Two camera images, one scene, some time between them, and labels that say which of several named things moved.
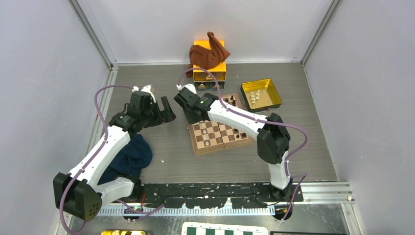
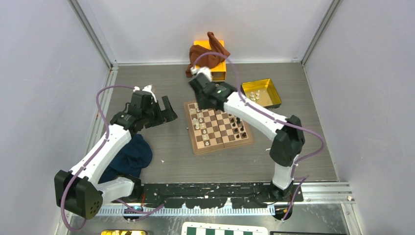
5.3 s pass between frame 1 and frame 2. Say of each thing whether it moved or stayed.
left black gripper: stayed
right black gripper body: moved
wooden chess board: stayed
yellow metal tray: stayed
